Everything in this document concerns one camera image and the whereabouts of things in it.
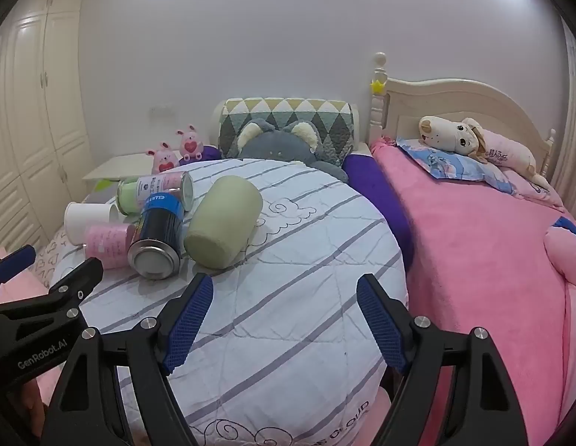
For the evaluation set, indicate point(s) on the grey mouse plush toy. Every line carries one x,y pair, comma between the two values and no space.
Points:
278,146

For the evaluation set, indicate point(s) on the pink paper cup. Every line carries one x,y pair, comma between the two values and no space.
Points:
106,244

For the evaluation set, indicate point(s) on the white nightstand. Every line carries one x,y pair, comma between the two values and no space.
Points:
120,167

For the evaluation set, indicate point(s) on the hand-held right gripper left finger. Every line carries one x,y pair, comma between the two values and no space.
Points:
190,325

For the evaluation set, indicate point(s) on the small pink rabbit plush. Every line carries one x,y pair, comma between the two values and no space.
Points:
164,160
191,146

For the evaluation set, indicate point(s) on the heart printed pillow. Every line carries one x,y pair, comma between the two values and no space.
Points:
55,253

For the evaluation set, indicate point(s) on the white striped quilt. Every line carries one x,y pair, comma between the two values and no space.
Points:
292,265

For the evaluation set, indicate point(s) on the blue printed pillow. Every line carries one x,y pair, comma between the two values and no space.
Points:
455,167

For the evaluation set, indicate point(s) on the white paper cup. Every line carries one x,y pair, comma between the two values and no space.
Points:
88,220

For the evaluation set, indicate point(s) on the diamond patterned headboard cover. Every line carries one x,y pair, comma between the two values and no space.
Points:
288,109

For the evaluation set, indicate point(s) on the yellow star ornament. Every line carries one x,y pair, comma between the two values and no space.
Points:
378,86

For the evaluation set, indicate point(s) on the purple bolster pillow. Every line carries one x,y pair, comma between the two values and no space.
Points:
376,190

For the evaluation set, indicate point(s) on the pink printed pillow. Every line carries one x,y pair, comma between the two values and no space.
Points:
534,188

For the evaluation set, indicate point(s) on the cream wooden headboard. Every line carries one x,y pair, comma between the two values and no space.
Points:
455,97

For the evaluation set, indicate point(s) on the blue metal can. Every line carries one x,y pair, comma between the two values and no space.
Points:
160,225

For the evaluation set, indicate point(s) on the large pink plush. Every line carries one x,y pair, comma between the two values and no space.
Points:
562,251

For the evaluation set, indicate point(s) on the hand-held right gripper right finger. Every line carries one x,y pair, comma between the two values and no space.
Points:
381,330

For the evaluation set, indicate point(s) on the pink and green can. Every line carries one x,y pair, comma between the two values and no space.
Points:
148,188

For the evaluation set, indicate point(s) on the pale green cup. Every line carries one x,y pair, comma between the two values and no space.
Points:
222,223

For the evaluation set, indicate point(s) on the cream wardrobe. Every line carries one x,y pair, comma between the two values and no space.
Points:
32,102

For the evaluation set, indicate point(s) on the cream dog plush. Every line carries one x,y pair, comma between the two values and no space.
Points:
455,137

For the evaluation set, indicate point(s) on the purple cushion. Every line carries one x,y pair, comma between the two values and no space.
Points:
211,153

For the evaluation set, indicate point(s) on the pink fleece blanket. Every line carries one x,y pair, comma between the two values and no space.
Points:
478,265

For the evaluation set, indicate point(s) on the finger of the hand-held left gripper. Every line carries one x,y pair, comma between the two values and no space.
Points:
16,262
76,278

